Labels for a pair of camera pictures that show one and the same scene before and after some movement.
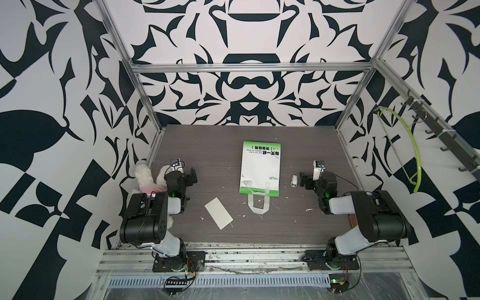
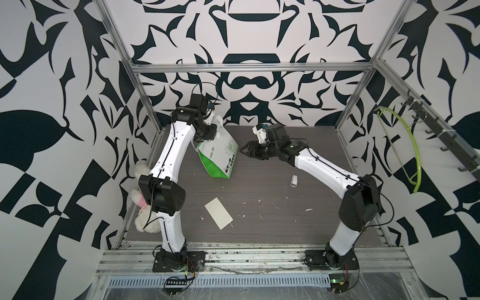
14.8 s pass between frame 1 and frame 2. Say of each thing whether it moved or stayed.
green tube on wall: stayed
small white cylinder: stayed
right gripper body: moved
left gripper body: moved
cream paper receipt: stayed
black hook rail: stayed
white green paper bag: moved
